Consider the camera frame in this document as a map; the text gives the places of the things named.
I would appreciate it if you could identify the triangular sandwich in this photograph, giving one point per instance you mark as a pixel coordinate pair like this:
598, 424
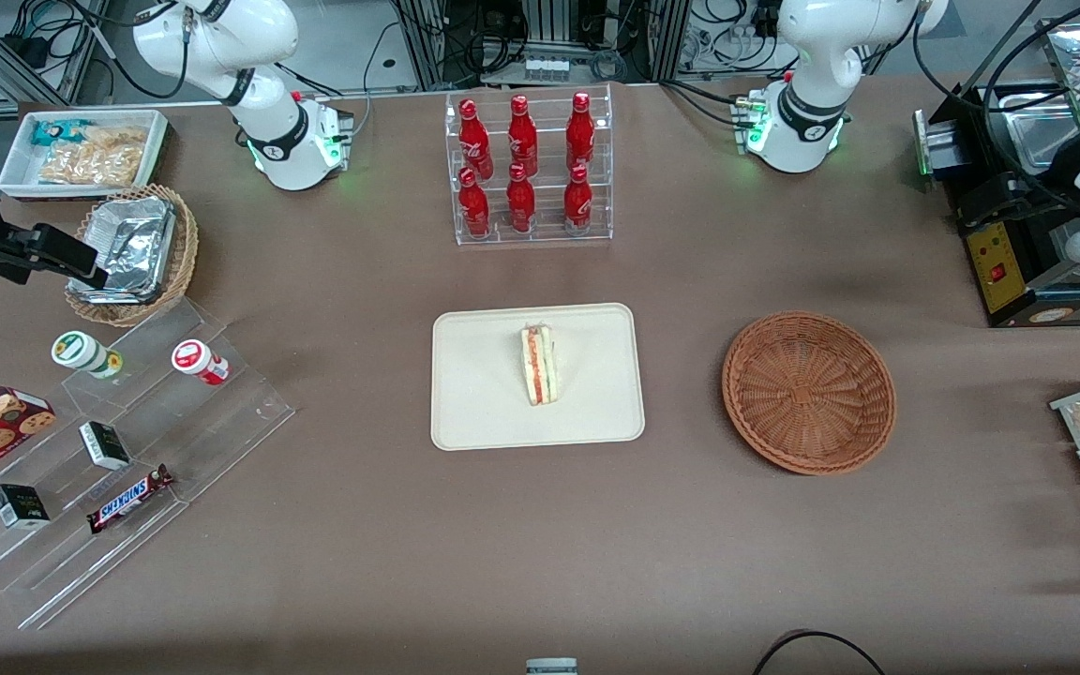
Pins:
540, 366

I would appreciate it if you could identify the grey device edge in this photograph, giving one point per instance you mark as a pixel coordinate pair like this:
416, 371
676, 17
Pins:
551, 667

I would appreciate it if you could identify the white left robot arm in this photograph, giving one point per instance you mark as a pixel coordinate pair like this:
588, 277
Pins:
812, 56

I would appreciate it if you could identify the black food warmer machine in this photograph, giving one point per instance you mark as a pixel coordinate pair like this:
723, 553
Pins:
999, 277

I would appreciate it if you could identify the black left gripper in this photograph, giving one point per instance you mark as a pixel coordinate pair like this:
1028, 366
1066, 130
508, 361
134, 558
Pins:
1068, 155

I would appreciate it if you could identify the brown wicker basket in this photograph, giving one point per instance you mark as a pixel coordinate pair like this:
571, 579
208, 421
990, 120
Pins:
807, 394

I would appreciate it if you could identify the clear bag of chips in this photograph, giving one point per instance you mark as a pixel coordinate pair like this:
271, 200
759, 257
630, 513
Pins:
95, 157

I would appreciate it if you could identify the light wicker basket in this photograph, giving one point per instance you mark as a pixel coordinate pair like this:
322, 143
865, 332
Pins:
186, 248

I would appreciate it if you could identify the green lid white cup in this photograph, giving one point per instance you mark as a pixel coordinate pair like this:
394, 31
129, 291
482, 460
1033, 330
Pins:
81, 352

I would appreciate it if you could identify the red lid white cup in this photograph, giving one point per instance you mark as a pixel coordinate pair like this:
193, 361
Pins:
195, 360

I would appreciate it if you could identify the clear acrylic bottle rack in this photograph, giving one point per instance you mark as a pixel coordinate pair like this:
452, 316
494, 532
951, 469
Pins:
535, 239

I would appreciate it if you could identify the clear acrylic step shelf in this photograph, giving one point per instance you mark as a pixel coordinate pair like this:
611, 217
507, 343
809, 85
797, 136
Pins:
174, 441

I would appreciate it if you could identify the steel warmer pan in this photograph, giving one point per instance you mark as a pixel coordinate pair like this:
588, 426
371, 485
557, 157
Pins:
1037, 136

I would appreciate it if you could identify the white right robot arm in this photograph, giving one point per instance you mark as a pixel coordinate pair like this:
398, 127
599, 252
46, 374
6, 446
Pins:
268, 103

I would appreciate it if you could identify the red soda bottle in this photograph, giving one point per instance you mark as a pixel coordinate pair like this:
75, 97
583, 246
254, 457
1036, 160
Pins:
522, 136
520, 204
474, 141
577, 204
473, 208
580, 131

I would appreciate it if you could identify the Snickers chocolate bar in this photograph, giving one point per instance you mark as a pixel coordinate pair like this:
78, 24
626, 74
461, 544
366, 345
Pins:
127, 499

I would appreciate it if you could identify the white rectangular snack bin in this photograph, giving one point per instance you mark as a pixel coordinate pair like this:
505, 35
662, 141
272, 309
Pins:
17, 173

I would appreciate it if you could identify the small black carton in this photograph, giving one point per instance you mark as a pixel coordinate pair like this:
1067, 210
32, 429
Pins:
105, 446
20, 506

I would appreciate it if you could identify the blue snack packet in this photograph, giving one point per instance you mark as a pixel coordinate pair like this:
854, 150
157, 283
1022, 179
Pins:
57, 131

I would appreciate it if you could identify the cream plastic tray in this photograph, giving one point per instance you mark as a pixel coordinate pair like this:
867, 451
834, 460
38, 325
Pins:
479, 394

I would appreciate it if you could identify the white power strip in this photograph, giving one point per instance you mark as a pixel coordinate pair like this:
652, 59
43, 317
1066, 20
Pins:
547, 69

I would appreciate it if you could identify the aluminium foil container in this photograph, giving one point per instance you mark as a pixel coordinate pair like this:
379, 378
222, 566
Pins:
132, 246

